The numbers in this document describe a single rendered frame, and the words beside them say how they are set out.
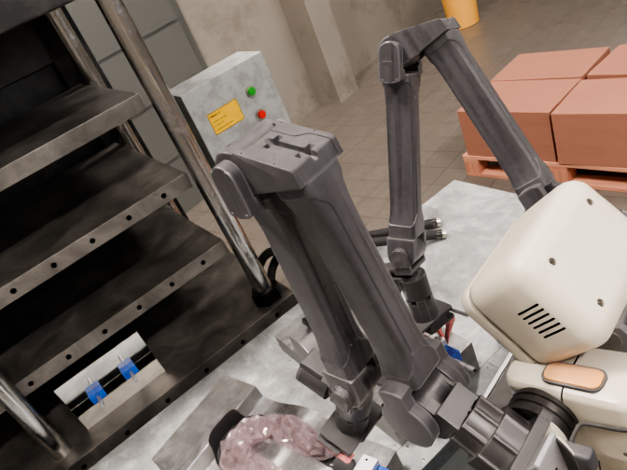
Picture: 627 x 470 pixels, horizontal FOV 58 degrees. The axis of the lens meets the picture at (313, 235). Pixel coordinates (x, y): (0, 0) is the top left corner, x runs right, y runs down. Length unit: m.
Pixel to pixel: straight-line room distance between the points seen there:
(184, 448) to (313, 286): 0.77
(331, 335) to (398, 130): 0.44
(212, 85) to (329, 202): 1.20
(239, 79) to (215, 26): 3.35
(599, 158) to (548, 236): 2.49
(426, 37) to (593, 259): 0.46
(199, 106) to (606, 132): 2.08
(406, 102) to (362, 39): 5.41
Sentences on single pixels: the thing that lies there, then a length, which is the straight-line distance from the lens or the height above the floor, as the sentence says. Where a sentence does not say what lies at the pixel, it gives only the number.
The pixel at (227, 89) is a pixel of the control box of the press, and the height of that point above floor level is 1.42.
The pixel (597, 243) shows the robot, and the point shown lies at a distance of 0.78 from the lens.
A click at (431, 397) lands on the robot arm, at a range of 0.75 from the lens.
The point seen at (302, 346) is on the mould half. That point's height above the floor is 0.93.
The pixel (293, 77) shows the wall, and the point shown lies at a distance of 5.65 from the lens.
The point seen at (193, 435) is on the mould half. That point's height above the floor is 0.91.
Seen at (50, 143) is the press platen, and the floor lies 1.53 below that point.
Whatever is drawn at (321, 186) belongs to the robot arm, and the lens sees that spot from 0.59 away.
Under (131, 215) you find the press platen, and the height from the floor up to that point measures 1.27.
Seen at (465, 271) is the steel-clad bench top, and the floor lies 0.80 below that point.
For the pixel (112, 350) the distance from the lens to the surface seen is 1.77.
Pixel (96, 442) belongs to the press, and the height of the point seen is 0.78.
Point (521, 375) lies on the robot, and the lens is 0.81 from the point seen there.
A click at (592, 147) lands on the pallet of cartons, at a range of 3.21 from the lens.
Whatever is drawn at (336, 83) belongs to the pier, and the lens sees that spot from 5.64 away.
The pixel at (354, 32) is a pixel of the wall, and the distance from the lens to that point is 6.35.
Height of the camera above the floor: 1.83
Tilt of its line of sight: 30 degrees down
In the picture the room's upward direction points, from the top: 24 degrees counter-clockwise
